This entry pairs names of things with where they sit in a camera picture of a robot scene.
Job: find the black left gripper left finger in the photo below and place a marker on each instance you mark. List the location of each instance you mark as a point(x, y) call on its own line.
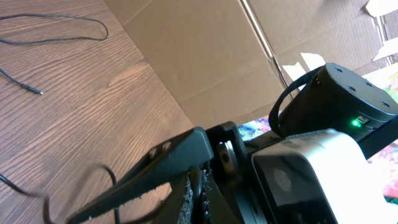
point(179, 205)

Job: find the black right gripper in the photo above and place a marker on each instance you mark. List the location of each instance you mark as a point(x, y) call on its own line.
point(232, 170)

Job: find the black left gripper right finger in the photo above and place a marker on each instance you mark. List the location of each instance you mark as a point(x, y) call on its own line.
point(214, 207)

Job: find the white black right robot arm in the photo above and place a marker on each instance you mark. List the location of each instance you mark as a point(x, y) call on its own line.
point(329, 97)

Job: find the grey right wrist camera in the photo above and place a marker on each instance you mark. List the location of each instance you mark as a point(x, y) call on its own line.
point(320, 177)

